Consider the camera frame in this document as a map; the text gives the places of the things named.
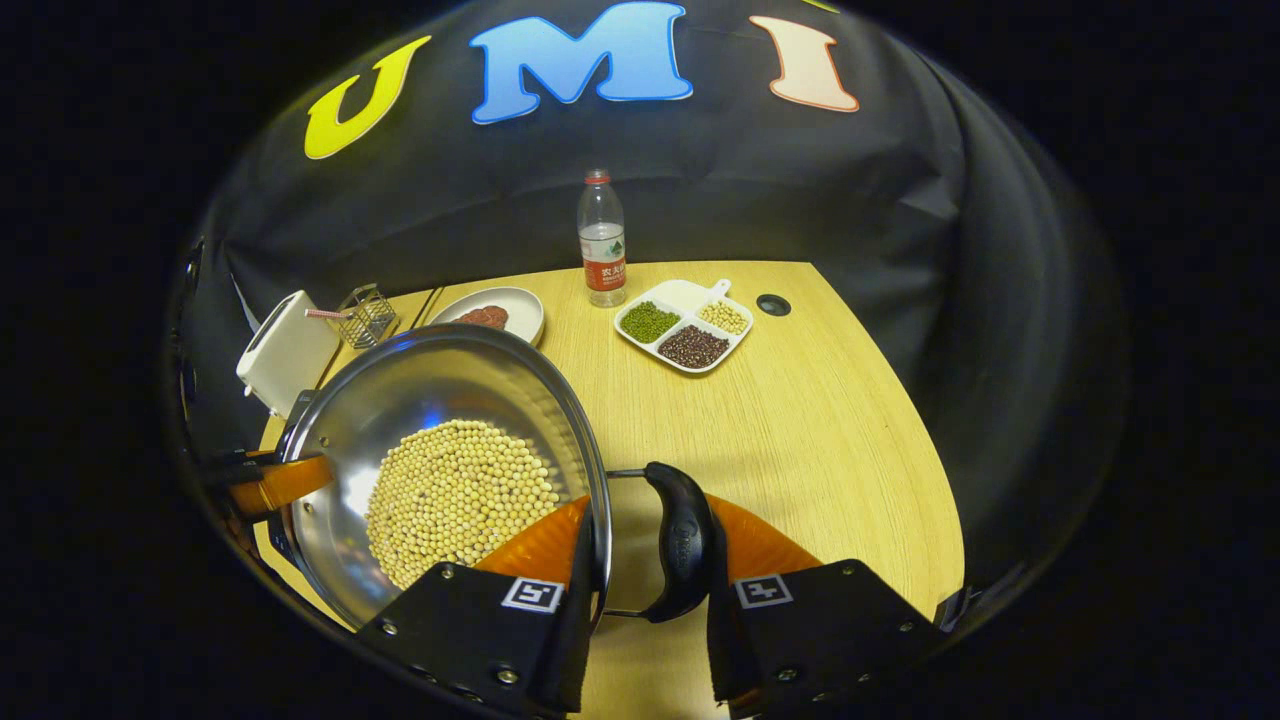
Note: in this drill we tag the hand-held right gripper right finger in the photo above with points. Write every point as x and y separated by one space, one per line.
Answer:
725 640

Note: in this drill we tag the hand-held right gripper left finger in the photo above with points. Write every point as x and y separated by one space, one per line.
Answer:
570 650

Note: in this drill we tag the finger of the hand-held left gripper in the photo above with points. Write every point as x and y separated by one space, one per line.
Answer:
285 480

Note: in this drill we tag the stainless steel pot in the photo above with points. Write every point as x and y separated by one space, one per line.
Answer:
420 380

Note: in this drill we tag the white toaster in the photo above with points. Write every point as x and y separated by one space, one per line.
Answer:
285 350

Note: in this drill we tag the pile of soybeans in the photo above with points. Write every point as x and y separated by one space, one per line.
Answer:
450 500

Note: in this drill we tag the red white striped straw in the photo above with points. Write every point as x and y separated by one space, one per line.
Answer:
325 313

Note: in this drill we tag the raw red meat piece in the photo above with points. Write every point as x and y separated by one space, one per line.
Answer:
482 318

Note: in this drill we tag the white round plate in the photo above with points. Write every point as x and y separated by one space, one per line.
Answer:
515 305

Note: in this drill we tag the pile of dark red beans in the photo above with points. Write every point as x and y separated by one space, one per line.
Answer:
693 347

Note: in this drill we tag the small pile of yellow beans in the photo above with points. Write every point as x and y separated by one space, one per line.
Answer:
723 317

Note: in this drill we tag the pile of green mung beans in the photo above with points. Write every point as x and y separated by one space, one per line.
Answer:
650 322

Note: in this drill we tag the white divided dish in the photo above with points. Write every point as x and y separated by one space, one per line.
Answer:
680 297

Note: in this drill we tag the clear plastic water bottle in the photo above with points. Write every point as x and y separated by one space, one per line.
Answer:
603 250

